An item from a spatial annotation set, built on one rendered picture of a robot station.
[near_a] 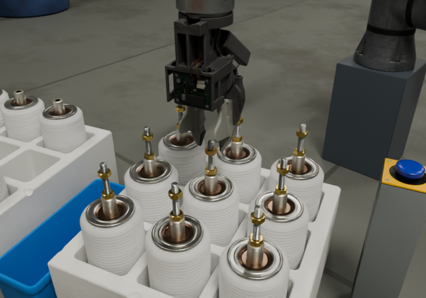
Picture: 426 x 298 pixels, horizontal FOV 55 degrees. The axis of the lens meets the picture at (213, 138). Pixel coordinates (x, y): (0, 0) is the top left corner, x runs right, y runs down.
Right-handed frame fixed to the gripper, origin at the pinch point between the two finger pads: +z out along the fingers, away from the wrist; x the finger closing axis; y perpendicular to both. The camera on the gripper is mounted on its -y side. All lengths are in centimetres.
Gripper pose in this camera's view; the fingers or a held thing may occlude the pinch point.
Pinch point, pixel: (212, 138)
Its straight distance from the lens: 64.3
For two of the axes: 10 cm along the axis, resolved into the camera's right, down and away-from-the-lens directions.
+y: -4.4, 4.5, -7.8
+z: 0.0, 8.6, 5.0
